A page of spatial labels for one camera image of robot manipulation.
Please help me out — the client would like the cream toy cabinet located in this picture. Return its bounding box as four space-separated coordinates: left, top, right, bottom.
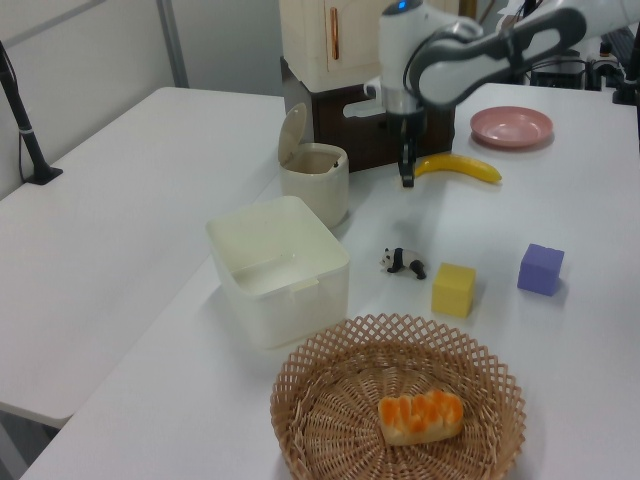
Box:
278 0 397 94

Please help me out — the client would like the yellow banana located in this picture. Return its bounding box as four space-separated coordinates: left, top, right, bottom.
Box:
413 153 503 184

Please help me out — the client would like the cream plastic storage box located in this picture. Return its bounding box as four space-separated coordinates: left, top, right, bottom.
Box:
205 195 351 351

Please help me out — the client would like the grey metal frame post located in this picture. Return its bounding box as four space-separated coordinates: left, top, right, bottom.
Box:
156 0 190 89

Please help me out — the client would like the pink plate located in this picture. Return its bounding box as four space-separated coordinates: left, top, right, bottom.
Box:
469 105 556 149

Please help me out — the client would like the beige trash bin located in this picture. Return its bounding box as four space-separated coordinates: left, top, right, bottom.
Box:
278 142 351 227

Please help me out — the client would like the beige trash bin lid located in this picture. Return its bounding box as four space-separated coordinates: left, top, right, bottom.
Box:
277 102 308 165

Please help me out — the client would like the yellow foam cube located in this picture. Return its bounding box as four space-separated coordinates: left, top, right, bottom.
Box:
431 261 477 318

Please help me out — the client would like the purple foam cube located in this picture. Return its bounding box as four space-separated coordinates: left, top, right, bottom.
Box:
516 242 566 298

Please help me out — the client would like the black pole with clamp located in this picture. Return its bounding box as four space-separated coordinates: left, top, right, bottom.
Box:
0 38 65 187

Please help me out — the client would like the black stand with clamp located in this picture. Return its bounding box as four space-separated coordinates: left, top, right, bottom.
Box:
597 27 640 107

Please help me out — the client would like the rose gold cabinet handle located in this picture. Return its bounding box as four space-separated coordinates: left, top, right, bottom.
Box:
326 4 342 62

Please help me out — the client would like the black equipment box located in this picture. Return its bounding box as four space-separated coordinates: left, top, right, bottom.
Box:
528 58 590 90

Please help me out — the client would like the woven wicker basket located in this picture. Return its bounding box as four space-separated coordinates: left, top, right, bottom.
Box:
269 312 528 480

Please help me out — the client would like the orange glazed bread loaf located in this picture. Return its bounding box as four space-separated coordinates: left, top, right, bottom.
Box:
377 390 465 447

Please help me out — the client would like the clear plastic container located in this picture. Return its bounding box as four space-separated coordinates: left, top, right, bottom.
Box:
341 95 390 120

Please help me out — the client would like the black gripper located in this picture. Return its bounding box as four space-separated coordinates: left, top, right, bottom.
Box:
388 108 428 190

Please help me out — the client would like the toy panda figurine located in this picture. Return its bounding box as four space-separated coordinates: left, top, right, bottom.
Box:
378 246 428 281

